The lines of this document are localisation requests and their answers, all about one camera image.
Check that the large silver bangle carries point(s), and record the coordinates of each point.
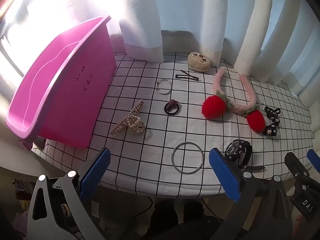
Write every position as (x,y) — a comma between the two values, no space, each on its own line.
(172,157)

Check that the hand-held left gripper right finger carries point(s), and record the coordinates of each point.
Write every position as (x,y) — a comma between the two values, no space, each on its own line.
(225,172)

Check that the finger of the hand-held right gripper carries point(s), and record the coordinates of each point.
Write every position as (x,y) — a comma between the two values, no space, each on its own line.
(315,160)
(298,170)

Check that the black snap hair clip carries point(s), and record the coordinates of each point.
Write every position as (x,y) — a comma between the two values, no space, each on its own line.
(180,76)

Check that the white curtain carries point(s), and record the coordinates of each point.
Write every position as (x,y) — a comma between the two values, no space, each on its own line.
(140,17)

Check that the thin silver bangle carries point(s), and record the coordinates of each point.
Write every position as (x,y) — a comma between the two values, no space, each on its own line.
(156,86)

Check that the beige plush hair clip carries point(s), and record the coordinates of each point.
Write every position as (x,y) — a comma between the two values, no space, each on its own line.
(198,63)

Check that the pink headband with red pompoms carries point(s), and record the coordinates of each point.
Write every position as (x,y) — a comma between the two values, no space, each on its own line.
(212,107)

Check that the black wrist watch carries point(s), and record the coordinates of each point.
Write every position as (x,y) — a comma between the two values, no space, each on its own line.
(233,150)

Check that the pearl claw hair clip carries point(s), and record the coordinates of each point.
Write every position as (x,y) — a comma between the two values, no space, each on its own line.
(136,126)

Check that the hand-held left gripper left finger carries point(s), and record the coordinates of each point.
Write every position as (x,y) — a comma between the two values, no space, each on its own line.
(96,170)

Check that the pink plastic bin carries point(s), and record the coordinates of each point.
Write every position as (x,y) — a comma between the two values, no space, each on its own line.
(75,100)

